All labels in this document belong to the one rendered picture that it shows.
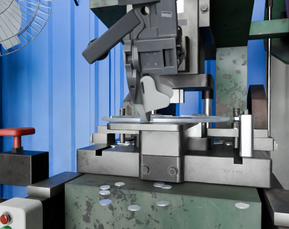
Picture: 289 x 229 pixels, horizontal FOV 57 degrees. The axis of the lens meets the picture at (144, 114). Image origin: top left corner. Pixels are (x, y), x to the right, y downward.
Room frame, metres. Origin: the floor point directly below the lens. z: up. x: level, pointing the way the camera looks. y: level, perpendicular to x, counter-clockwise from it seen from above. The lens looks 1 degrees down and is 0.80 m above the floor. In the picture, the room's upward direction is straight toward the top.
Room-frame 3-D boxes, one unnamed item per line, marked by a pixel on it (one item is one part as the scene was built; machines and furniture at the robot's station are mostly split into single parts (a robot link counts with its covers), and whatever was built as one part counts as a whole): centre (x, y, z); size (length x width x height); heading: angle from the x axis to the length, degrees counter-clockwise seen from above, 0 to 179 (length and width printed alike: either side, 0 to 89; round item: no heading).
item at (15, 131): (0.62, 0.30, 0.72); 0.07 x 0.06 x 0.08; 162
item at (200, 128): (0.73, -0.09, 0.76); 0.15 x 0.09 x 0.05; 72
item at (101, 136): (0.79, 0.07, 0.76); 0.17 x 0.06 x 0.10; 72
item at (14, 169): (0.61, 0.28, 0.62); 0.10 x 0.06 x 0.20; 72
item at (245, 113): (0.56, -0.22, 0.75); 0.03 x 0.03 x 0.10; 72
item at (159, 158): (0.57, -0.03, 0.72); 0.25 x 0.14 x 0.14; 162
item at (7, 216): (0.47, 0.25, 0.61); 0.02 x 0.01 x 0.02; 72
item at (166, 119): (0.62, -0.05, 0.78); 0.29 x 0.29 x 0.01
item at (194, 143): (0.74, -0.09, 0.72); 0.20 x 0.16 x 0.03; 72
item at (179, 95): (0.73, -0.08, 0.84); 0.05 x 0.03 x 0.04; 72
